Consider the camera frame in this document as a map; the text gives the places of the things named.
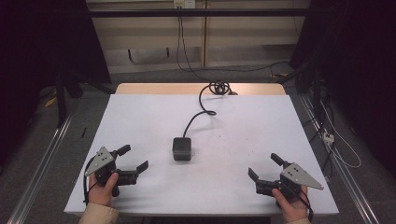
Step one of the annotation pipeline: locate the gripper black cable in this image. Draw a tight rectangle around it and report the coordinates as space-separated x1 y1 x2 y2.
297 186 315 224
82 157 98 206

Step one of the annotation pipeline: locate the person's left hand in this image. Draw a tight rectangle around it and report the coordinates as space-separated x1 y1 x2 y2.
88 172 120 207

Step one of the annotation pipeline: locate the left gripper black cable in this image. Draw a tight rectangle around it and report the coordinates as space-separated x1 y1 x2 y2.
82 157 98 206

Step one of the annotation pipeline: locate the black hanging power cable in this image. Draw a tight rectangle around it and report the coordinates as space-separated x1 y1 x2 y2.
176 7 291 82

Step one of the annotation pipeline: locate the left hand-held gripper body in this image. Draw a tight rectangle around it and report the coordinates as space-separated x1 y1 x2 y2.
84 146 139 198

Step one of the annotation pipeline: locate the white wall socket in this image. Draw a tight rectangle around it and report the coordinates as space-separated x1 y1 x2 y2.
173 0 197 9

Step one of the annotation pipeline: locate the beige cabinet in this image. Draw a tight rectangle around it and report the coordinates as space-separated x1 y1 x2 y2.
85 0 312 75

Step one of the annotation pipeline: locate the white floor cable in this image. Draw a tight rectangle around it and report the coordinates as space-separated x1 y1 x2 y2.
319 99 362 170

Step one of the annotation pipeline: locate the aluminium floor rail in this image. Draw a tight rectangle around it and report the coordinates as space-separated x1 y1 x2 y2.
7 113 75 224
299 92 381 224

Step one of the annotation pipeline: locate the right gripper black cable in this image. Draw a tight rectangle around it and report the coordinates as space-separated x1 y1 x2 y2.
297 186 315 224

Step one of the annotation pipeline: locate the black curtain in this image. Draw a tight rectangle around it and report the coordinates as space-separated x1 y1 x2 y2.
0 0 112 175
289 0 396 171

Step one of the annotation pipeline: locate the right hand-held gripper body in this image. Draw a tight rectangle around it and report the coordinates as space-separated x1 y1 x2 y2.
255 161 325 201

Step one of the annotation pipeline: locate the person's right hand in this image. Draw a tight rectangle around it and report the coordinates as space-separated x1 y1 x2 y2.
271 185 310 224

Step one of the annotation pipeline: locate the yellow floor tape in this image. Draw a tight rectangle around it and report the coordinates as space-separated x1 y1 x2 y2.
44 96 59 108

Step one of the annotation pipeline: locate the black horizontal frame bar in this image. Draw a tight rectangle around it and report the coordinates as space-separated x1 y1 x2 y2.
88 7 312 19

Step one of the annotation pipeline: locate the black metal stand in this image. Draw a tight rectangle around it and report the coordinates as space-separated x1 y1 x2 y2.
54 69 69 129

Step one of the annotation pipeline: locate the white power strip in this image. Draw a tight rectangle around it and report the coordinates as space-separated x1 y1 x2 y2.
322 131 335 147

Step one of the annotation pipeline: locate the black square box device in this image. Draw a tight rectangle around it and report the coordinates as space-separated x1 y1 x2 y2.
172 136 192 162

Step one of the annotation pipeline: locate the black device cable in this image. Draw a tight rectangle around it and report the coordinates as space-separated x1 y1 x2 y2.
182 80 239 139

